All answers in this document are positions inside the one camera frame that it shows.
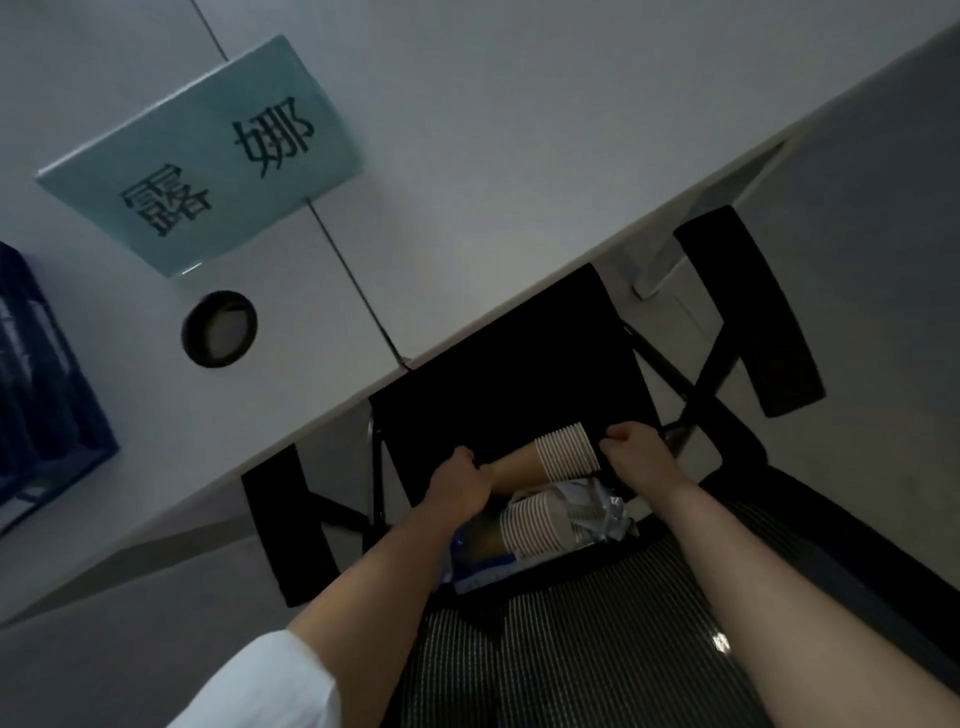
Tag person's right hand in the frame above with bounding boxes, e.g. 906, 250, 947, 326
599, 421, 695, 513

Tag person's left hand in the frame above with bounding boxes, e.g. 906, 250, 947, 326
423, 446, 496, 526

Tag stack of brown paper cups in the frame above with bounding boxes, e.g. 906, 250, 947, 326
487, 422, 601, 489

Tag stack of blue folders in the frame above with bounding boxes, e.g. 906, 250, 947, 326
0, 241, 121, 534

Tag person's left forearm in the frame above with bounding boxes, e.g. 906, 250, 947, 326
288, 509, 466, 728

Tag person's right forearm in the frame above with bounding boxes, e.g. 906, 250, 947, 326
652, 479, 960, 728

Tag person's white clothing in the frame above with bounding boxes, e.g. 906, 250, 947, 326
168, 629, 339, 728

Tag black office chair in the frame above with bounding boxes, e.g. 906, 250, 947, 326
241, 203, 960, 728

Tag teal paper name card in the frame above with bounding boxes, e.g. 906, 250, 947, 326
35, 35, 367, 279

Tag black cable grommet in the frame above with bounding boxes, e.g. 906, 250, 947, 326
182, 290, 259, 369

